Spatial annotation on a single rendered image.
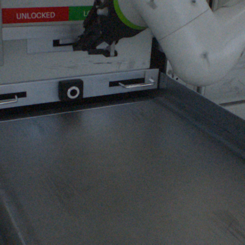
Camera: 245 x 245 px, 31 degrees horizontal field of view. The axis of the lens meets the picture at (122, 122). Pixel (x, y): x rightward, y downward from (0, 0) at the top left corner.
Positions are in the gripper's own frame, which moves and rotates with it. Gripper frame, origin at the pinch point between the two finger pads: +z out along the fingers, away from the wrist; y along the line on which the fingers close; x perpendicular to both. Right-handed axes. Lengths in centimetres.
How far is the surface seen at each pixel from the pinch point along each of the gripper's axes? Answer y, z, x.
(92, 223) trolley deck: 36.0, -25.6, -15.6
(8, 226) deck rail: 33, -28, -29
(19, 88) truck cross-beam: 7.0, 11.4, -13.7
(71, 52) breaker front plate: -0.2, 8.5, 0.0
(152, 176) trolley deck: 31.8, -18.5, 1.2
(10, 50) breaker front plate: -1.5, 7.9, -15.3
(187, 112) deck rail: 19.8, 1.3, 26.4
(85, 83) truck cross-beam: 7.6, 11.5, 3.6
